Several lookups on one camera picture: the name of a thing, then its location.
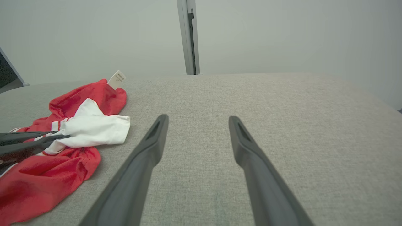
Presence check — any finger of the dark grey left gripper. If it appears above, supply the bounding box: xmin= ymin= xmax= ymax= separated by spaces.
xmin=0 ymin=135 xmax=71 ymax=167
xmin=0 ymin=131 xmax=58 ymax=146

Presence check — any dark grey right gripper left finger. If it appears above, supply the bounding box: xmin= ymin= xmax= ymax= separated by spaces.
xmin=79 ymin=114 xmax=169 ymax=226

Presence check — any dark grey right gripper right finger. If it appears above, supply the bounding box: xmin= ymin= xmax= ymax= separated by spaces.
xmin=229 ymin=116 xmax=314 ymax=226

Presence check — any red shirt with white sleeves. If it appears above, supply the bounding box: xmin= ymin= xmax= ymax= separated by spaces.
xmin=0 ymin=70 xmax=131 ymax=226

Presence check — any grey double partition post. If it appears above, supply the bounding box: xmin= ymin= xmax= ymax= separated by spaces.
xmin=176 ymin=0 xmax=200 ymax=76

